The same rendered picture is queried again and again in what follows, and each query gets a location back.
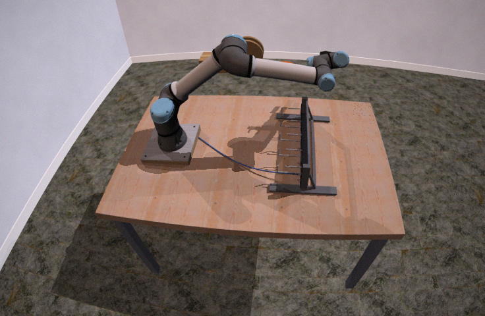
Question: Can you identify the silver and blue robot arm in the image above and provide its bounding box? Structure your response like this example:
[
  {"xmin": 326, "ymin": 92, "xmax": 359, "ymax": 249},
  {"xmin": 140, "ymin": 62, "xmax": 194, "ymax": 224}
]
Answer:
[{"xmin": 150, "ymin": 34, "xmax": 349, "ymax": 152}]

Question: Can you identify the grey rack with cable hooks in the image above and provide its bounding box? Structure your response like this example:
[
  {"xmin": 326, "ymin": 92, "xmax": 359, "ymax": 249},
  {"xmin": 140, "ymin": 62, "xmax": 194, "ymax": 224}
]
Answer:
[{"xmin": 269, "ymin": 97, "xmax": 337, "ymax": 196}]

